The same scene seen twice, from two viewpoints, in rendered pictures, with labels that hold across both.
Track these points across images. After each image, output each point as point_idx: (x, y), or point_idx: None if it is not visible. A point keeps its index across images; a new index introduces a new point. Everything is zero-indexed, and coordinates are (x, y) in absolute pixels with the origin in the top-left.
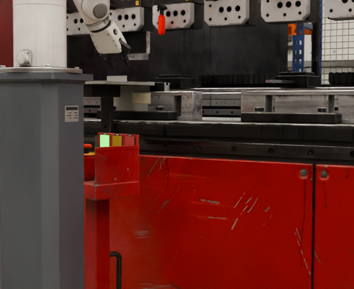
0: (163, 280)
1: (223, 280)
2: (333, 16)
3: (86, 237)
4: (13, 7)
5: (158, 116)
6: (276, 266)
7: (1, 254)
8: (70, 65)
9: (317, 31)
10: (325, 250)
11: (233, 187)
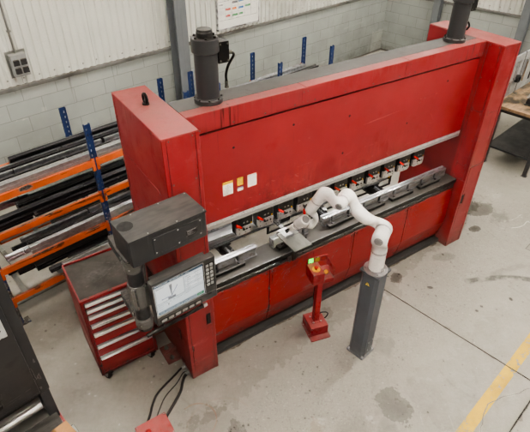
0: (310, 282)
1: None
2: (352, 190)
3: (317, 290)
4: (380, 260)
5: None
6: (342, 260)
7: (372, 313)
8: None
9: None
10: (354, 249)
11: (333, 248)
